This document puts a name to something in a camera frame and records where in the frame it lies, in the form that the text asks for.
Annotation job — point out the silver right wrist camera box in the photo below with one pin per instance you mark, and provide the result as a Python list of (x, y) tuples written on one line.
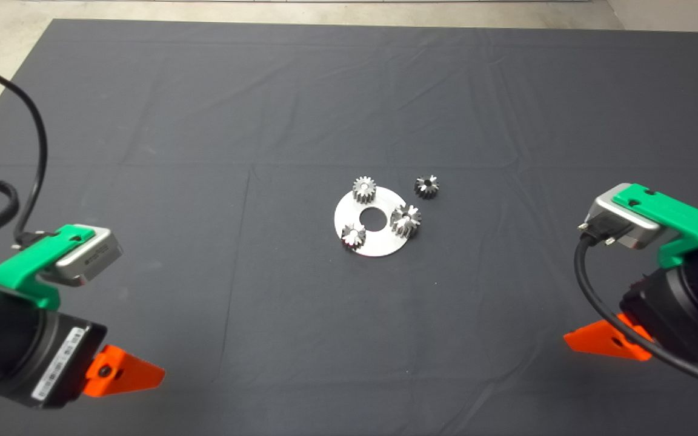
[(618, 221)]

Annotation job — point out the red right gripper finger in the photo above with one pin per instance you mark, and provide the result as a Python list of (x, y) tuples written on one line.
[(597, 338)]

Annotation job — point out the dark grey table cloth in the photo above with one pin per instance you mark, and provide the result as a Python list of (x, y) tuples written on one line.
[(264, 121)]

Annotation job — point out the large steel gear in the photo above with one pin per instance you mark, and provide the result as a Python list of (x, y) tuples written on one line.
[(405, 219)]

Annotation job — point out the small steel gear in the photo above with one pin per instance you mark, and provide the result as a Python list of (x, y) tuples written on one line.
[(426, 186), (353, 235), (363, 190)]

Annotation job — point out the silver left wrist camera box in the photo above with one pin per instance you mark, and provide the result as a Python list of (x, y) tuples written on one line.
[(91, 257)]

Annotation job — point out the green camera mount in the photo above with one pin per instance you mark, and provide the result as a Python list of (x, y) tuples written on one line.
[(22, 272), (676, 218)]

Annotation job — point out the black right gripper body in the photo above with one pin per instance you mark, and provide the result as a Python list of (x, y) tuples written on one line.
[(670, 321)]

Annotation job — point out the round metal plate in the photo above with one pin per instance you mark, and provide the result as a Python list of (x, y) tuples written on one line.
[(379, 243)]

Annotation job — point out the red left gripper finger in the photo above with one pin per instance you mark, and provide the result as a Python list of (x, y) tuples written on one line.
[(125, 374)]

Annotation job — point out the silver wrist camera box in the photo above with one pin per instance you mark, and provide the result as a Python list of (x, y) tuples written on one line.
[(618, 221), (91, 257)]

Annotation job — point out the green right camera mount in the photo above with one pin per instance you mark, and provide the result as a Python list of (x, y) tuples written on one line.
[(676, 218)]

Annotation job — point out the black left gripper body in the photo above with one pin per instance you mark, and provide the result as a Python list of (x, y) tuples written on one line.
[(46, 357)]

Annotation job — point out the green left camera mount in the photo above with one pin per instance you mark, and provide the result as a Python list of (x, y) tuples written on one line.
[(22, 272)]

